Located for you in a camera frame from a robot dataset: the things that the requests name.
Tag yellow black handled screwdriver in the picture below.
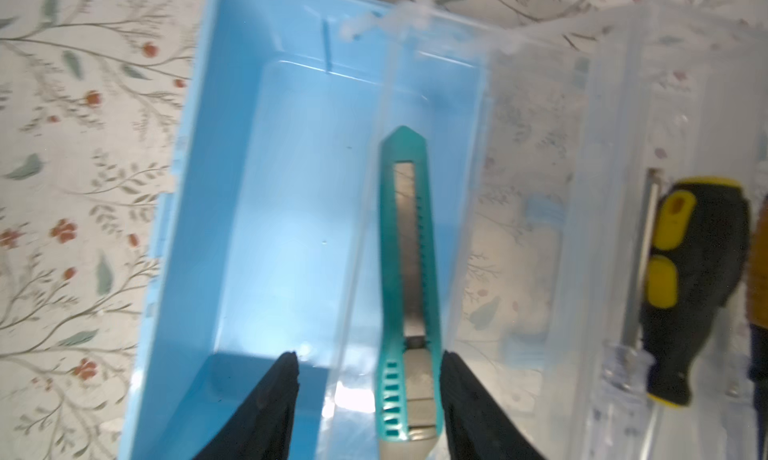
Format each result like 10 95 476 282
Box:
640 177 750 407

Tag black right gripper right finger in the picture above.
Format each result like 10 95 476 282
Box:
439 351 544 460

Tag teal utility knife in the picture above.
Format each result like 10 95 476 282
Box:
375 127 444 459

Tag clear handled screwdriver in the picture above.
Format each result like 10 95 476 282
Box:
582 169 662 459

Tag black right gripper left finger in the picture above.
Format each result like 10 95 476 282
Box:
195 352 300 460

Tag blue clear plastic tool box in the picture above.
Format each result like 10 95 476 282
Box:
119 0 767 459

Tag orange handled screwdriver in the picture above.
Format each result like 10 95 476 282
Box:
746 198 768 459

